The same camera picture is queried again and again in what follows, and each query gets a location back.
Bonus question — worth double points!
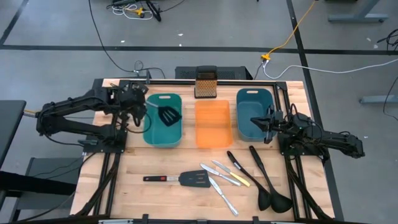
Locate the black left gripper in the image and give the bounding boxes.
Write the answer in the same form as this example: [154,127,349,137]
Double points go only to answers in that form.
[119,80,150,127]

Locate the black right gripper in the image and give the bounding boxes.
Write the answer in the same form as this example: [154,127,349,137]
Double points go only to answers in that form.
[250,105,285,145]

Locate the black slotted spatula silver handle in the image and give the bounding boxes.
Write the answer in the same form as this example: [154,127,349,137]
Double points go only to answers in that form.
[146,100,183,128]

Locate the yellow wooden utensil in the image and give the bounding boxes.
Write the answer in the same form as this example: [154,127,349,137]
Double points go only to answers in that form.
[211,159,251,188]

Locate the silver table knife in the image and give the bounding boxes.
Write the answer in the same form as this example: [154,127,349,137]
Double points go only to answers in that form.
[200,163,243,187]
[208,175,240,217]

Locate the black spoon with white label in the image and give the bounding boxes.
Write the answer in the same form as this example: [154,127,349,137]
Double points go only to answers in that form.
[226,150,272,212]

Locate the black plastic ladle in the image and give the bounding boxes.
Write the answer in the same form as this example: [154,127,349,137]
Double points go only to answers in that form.
[248,145,294,214]

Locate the black spatula red-marked handle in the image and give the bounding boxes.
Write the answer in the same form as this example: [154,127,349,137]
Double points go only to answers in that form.
[142,169,211,189]

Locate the dark blue plastic bin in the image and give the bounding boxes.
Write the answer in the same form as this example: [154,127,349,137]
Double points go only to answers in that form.
[235,88,279,142]

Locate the teal green plastic bin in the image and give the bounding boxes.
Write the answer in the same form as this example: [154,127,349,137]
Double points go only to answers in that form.
[142,92,183,148]

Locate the orange translucent plastic bin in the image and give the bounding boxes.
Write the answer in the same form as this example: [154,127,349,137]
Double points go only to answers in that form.
[194,99,234,149]

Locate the grey desk foot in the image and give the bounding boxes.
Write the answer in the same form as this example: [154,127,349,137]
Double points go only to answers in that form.
[328,0,390,24]
[359,94,398,105]

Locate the grey stool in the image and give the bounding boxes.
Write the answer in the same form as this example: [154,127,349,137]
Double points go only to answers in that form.
[8,156,85,223]

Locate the black side desk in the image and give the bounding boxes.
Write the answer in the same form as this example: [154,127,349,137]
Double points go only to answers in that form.
[0,100,27,169]

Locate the black bench bar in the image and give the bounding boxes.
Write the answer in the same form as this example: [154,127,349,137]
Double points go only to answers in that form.
[0,170,78,197]

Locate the black aluminium frame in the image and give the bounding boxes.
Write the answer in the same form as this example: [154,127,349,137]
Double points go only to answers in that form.
[73,78,336,224]

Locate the white floor cable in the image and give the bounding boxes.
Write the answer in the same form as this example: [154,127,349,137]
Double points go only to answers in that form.
[262,58,398,80]

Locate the metal box grater black handle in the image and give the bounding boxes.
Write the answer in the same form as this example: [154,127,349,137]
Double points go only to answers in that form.
[193,65,218,100]

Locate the yellow extension cable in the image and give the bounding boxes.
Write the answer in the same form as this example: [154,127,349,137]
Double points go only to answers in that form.
[260,0,318,62]

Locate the white cable coil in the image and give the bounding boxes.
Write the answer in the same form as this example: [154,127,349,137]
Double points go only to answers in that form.
[111,3,154,21]

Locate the black floor cable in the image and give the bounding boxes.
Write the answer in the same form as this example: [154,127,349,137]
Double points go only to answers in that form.
[88,0,167,80]

